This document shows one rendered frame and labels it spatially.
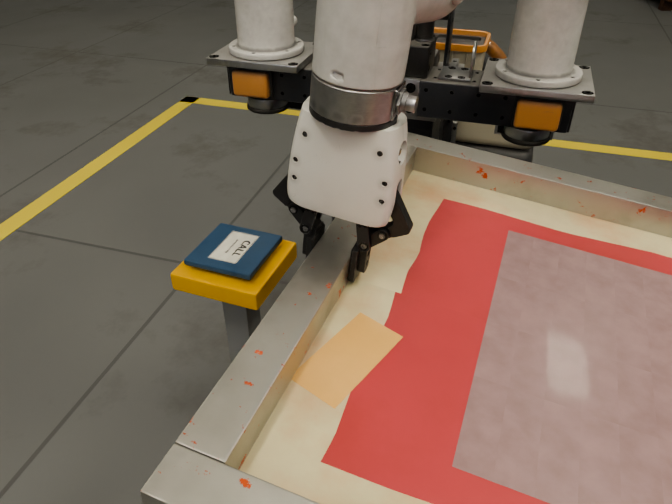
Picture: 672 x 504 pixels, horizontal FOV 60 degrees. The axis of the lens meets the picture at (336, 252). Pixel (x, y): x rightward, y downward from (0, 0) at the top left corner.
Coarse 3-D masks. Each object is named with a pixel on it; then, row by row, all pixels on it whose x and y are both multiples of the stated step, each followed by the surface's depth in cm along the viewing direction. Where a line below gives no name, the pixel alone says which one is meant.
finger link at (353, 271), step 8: (376, 232) 54; (384, 232) 53; (376, 240) 54; (384, 240) 54; (352, 248) 55; (352, 256) 55; (360, 256) 56; (368, 256) 57; (352, 264) 56; (360, 264) 56; (352, 272) 56; (352, 280) 57
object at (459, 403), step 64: (448, 320) 55; (384, 384) 48; (448, 384) 49; (512, 384) 49; (576, 384) 50; (640, 384) 51; (384, 448) 43; (448, 448) 44; (512, 448) 44; (576, 448) 45; (640, 448) 45
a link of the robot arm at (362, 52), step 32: (320, 0) 42; (352, 0) 40; (384, 0) 40; (416, 0) 42; (448, 0) 46; (320, 32) 43; (352, 32) 41; (384, 32) 41; (320, 64) 44; (352, 64) 42; (384, 64) 43
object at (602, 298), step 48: (432, 240) 65; (480, 240) 66; (528, 240) 67; (576, 240) 68; (432, 288) 59; (480, 288) 59; (528, 288) 60; (576, 288) 61; (624, 288) 62; (576, 336) 55; (624, 336) 56
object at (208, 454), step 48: (432, 144) 77; (528, 192) 74; (576, 192) 72; (624, 192) 71; (336, 240) 58; (288, 288) 51; (336, 288) 54; (288, 336) 47; (240, 384) 42; (288, 384) 47; (192, 432) 39; (240, 432) 39; (192, 480) 36; (240, 480) 36
